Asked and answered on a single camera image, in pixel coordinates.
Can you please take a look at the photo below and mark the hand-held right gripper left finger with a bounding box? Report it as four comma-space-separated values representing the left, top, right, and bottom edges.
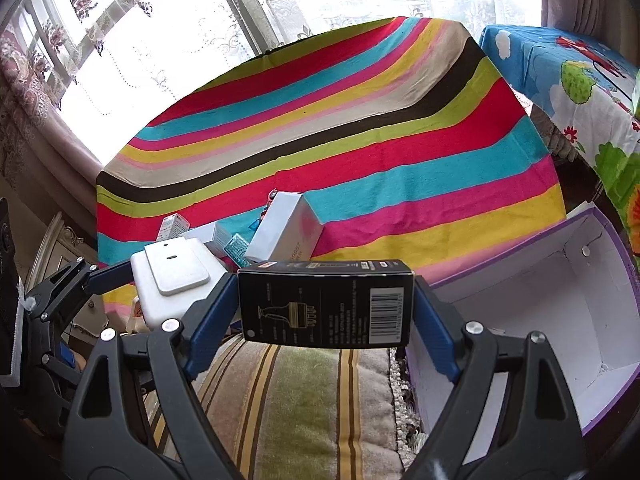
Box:
60, 272, 246, 480

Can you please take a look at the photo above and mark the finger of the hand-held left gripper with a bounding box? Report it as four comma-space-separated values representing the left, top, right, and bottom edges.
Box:
22, 257, 137, 322
22, 322, 96, 431

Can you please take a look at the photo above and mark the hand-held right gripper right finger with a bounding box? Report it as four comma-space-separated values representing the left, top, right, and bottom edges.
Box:
400, 275, 587, 480

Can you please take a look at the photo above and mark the white box with lid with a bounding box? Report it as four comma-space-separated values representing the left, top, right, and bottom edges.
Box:
130, 239, 229, 332

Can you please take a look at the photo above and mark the purple and white storage box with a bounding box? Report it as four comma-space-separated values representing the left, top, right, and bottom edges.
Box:
405, 207, 640, 436

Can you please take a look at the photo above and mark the small white medicine box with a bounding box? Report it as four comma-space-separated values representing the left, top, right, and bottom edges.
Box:
156, 214, 193, 244

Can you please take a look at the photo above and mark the black box with barcode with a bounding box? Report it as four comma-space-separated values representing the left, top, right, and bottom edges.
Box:
236, 259, 416, 348

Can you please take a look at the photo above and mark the teal patterned small box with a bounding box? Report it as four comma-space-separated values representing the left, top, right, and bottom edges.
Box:
223, 234, 251, 272

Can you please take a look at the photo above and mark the white box with fine print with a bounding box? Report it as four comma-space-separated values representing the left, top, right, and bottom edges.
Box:
182, 222, 235, 260

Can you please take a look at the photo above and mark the large white cardboard box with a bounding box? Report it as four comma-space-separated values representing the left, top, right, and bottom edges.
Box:
245, 191, 324, 263

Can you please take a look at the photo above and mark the striped fringed cushion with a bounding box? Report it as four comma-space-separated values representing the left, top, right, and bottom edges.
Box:
142, 332, 432, 480

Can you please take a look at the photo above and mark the brown patterned curtain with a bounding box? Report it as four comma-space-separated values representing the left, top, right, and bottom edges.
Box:
0, 25, 103, 196

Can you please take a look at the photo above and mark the colourful striped table cloth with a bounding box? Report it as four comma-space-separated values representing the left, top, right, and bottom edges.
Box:
95, 16, 568, 322

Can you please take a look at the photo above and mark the grey woven seat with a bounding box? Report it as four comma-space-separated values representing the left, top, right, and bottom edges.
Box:
542, 120, 588, 163

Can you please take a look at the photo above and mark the cartoon printed blue cloth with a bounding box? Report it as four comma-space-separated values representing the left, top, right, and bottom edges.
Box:
477, 24, 640, 271

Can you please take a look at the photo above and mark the white window frame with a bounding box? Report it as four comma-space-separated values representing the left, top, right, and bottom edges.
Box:
206, 0, 283, 53

